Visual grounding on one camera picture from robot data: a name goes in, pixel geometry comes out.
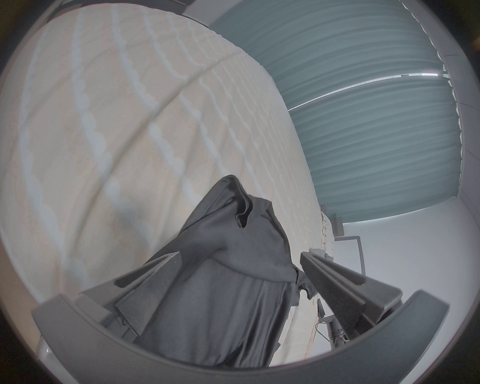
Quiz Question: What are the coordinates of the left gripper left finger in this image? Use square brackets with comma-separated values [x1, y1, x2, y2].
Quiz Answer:
[77, 251, 183, 342]

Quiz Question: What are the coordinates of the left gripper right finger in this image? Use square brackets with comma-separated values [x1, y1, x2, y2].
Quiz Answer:
[299, 251, 404, 341]

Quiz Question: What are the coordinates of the black T-shirt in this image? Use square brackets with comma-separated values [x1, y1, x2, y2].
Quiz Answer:
[114, 174, 317, 370]

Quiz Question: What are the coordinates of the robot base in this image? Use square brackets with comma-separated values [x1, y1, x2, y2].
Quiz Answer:
[314, 298, 351, 347]

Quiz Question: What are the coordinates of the bed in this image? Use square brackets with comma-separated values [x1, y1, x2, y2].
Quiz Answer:
[0, 0, 336, 370]

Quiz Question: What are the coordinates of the blue-green curtain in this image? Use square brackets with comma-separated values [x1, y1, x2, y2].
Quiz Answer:
[208, 0, 451, 110]
[288, 74, 464, 224]

